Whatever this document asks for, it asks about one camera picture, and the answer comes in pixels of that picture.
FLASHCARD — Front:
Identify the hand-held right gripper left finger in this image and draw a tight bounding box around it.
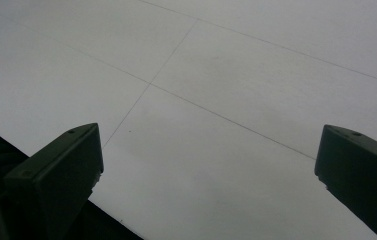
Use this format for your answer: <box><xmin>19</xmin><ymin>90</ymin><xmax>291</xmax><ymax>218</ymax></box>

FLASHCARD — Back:
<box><xmin>3</xmin><ymin>122</ymin><xmax>105</xmax><ymax>240</ymax></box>

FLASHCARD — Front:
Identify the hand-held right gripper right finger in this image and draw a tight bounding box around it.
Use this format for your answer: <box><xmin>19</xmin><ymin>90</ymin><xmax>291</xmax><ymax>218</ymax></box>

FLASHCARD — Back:
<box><xmin>314</xmin><ymin>124</ymin><xmax>377</xmax><ymax>240</ymax></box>

